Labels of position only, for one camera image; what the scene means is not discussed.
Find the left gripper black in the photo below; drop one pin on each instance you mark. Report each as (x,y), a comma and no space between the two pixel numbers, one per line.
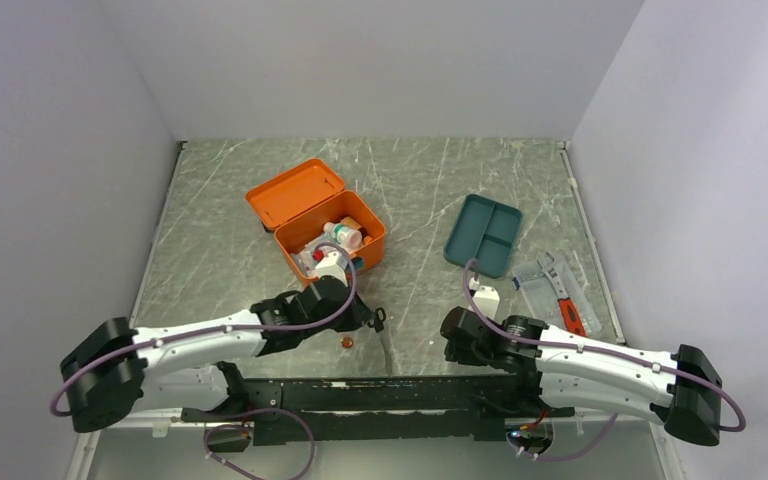
(358,315)

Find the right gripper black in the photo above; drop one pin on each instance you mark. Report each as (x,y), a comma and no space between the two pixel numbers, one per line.
(454,352)

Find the black handled scissors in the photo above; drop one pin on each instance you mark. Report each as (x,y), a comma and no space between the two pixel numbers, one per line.
(380,331)

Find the white green medicine bottle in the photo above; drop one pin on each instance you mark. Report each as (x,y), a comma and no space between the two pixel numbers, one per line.
(345,236)

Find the orange medicine box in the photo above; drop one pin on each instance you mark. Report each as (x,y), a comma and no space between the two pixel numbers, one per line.
(296,204)

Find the teal plastic tray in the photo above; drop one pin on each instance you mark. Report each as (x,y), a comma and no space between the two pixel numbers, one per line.
(485,230)

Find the white gauze pack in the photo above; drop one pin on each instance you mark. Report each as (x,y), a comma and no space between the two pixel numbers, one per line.
(307,260)

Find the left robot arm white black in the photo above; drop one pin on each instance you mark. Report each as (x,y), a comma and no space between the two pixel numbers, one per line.
(118,370)

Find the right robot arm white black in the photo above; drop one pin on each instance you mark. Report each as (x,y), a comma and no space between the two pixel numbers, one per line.
(556,369)

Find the clear plastic case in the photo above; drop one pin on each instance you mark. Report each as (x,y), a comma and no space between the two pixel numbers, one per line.
(524,277)

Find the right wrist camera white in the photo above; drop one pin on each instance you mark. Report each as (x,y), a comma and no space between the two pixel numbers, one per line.
(485,299)

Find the red handled adjustable wrench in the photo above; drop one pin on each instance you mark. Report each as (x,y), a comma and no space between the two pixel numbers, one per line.
(566,305)

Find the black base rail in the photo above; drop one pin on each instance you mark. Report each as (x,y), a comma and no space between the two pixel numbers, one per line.
(480,407)

